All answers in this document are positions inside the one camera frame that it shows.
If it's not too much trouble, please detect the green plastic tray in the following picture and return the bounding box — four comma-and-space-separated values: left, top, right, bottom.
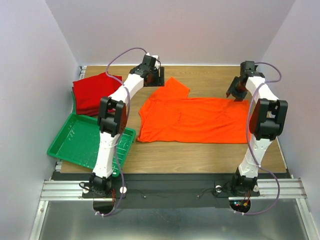
47, 105, 136, 177

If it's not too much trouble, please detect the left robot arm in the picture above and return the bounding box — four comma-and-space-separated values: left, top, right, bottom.
89, 53, 165, 197

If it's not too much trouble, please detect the folded dark red t shirt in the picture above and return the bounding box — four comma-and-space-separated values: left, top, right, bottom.
71, 87, 99, 117

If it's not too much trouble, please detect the aluminium frame rail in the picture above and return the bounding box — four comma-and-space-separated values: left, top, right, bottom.
30, 161, 308, 240

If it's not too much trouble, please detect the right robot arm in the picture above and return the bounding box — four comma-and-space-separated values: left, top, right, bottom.
226, 60, 289, 195

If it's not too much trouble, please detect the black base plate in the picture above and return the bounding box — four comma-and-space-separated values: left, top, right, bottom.
42, 173, 247, 214

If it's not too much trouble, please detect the orange t shirt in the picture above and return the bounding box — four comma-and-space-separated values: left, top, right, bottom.
137, 77, 250, 144

